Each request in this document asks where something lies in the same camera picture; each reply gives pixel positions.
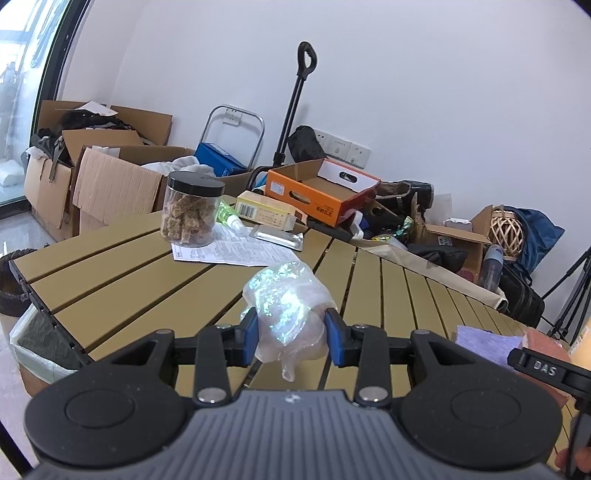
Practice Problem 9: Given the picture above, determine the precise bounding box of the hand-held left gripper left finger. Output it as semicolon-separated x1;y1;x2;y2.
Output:
88;307;259;408

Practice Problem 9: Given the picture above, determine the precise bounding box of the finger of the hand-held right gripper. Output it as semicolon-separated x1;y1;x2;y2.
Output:
507;347;573;386

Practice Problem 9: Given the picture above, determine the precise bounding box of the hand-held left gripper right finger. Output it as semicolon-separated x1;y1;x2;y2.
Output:
324;307;499;408

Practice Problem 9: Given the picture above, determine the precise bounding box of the clear plastic bag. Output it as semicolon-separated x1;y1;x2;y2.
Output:
242;261;338;383

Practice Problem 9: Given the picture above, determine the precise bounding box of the lilac knit drawstring pouch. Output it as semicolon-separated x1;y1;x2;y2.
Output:
456;324;525;366

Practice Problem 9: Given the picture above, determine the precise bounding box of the person's right hand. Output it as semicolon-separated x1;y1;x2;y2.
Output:
554;449;578;476

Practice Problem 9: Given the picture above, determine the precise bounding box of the white alpaca plush toy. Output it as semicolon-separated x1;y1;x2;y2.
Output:
570;318;591;358

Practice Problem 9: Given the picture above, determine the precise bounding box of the black luggage bag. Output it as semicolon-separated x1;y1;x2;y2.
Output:
496;263;546;324

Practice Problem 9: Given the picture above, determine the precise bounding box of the printed paper sheet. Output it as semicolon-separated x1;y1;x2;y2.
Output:
172;224;301;267

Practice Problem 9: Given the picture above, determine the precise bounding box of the silver foil packet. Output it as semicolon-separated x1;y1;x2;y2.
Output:
248;225;305;252

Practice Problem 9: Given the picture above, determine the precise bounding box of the blue water bottle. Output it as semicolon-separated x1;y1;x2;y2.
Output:
477;244;505;289

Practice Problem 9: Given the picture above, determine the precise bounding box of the green patterned packet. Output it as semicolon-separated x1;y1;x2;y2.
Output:
369;217;416;245

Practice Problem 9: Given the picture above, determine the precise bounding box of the small green bottle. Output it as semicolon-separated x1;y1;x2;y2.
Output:
216;199;245;232

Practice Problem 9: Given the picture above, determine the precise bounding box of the yellow and white carton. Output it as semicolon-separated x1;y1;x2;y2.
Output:
235;190;303;230

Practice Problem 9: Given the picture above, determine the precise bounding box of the black cloth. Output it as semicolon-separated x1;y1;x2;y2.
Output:
406;244;468;273

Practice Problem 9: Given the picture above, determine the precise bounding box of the clear snack jar black lid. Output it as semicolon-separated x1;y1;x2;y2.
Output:
160;171;226;245

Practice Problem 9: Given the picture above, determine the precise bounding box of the orange cardboard box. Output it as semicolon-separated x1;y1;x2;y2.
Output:
265;158;382;227

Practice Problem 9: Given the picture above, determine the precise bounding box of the blue fabric bag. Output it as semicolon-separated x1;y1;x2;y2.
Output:
508;207;565;273

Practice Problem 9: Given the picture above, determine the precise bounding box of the wicker ball lantern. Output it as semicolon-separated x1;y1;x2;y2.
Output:
489;209;526;259

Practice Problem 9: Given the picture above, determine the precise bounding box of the brown open cardboard box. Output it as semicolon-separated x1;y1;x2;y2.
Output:
418;204;494;278

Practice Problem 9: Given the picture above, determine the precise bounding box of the dark fur-lined boot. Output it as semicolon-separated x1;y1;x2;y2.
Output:
373;180;435;214

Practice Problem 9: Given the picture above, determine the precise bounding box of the blue box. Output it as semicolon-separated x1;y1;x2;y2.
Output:
195;142;247;177

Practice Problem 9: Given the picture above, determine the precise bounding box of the white cloth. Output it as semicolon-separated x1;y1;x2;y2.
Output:
140;155;217;177

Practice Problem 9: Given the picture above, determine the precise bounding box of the cardboard box with liner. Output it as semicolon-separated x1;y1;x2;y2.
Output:
21;369;61;398

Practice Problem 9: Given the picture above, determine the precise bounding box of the bin with plastic liner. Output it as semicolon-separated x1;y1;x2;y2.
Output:
9;305;79;384

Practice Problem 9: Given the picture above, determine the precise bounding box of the dark woven basket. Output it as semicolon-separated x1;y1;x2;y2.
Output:
0;248;34;317

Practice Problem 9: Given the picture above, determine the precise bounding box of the dark clothes pile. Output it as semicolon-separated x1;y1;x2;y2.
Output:
31;110;144;167

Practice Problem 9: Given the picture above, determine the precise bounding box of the plain white paper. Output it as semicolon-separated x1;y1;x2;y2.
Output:
75;100;119;117

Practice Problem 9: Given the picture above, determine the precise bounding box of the white plastic bag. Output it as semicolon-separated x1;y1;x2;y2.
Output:
0;157;25;186

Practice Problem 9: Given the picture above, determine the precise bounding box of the black camera tripod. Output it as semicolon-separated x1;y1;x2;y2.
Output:
540;247;591;344

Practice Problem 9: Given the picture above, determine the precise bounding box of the white wall socket row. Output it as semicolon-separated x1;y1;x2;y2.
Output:
315;130;371;167

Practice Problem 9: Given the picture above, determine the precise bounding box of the silver metal tube frame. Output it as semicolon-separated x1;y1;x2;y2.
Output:
202;105;265;171

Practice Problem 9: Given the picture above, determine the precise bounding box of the black wagon pull handle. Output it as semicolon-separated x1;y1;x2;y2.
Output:
272;41;318;167

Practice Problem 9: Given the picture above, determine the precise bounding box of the black window frame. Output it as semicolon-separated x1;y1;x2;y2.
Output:
0;0;93;208

